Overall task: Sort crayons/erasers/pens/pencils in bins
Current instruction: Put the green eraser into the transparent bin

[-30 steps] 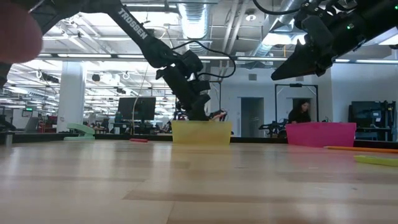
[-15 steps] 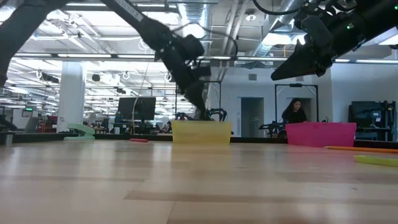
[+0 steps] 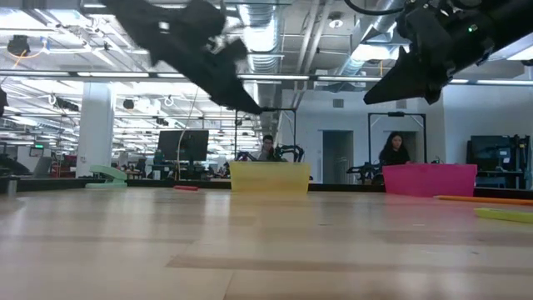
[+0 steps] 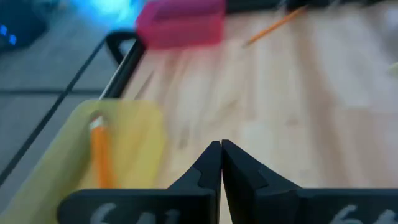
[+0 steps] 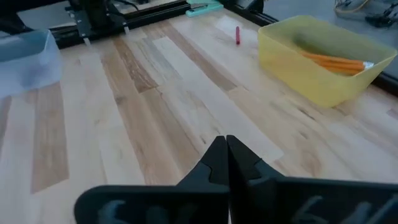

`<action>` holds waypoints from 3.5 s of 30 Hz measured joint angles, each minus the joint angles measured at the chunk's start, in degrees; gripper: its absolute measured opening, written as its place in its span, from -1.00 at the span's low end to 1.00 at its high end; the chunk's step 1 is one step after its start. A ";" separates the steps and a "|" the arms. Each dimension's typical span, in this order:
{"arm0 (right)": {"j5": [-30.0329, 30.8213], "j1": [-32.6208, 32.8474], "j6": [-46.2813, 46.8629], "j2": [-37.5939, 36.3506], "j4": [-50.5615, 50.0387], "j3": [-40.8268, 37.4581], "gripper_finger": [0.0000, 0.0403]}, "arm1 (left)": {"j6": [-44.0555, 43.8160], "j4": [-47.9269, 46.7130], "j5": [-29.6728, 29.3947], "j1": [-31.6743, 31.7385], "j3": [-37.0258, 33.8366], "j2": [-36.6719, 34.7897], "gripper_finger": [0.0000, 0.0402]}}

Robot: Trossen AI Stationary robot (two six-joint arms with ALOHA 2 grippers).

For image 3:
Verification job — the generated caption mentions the yellow translucent plastic bin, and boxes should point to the yellow translucent plastic bin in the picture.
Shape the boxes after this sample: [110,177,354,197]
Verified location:
[228,161,312,195]

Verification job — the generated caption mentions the black equipment cabinet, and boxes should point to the black equipment cabinet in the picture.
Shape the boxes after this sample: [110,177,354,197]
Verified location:
[466,133,532,189]

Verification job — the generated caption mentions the black cable bundle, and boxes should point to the black cable bundle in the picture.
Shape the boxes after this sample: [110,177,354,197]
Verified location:
[0,154,32,177]

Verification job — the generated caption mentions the person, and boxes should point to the person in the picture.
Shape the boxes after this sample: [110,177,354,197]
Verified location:
[377,131,413,166]
[254,133,278,163]

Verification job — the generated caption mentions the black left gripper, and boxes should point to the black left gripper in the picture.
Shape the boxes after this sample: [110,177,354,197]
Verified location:
[147,11,264,116]

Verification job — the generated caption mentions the white building column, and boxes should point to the white building column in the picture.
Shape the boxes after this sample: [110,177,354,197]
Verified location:
[76,81,117,178]

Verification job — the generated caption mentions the black right camera cable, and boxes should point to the black right camera cable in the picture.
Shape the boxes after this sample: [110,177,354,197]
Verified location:
[343,0,407,17]

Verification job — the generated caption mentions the red plastic bin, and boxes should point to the red plastic bin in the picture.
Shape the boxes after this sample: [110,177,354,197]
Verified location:
[381,162,479,198]

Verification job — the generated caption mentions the mint green stapler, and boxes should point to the mint green stapler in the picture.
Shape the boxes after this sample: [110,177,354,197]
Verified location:
[84,164,128,191]

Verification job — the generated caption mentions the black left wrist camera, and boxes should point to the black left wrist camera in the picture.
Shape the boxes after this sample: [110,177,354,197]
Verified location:
[182,0,228,37]

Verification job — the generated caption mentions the red tool cabinet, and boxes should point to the red tool cabinet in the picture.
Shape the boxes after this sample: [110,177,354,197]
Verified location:
[49,153,78,179]

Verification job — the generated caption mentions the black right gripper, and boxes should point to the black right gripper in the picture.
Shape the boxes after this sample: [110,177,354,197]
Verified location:
[362,2,496,106]

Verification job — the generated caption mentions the yellow hanging cable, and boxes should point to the yellow hanging cable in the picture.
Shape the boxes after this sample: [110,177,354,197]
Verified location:
[176,85,200,181]

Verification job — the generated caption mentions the overhead LED light bar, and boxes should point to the overhead LED light bar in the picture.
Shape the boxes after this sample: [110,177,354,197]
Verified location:
[0,70,533,88]

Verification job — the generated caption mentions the black background station frame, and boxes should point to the black background station frame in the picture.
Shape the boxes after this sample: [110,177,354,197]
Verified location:
[234,107,298,164]
[367,111,428,166]

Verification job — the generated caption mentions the black computer monitor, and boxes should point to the black computer monitor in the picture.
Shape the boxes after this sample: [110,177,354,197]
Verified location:
[157,129,210,163]

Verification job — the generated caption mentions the orange pencil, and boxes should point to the orange pencil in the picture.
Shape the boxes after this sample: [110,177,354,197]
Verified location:
[433,194,533,207]

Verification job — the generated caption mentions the black ceiling device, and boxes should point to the black ceiling device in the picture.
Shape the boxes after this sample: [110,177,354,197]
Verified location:
[7,34,32,58]

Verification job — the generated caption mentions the grey door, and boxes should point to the grey door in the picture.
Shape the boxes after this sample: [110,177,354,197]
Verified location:
[391,131,419,164]
[322,130,355,185]

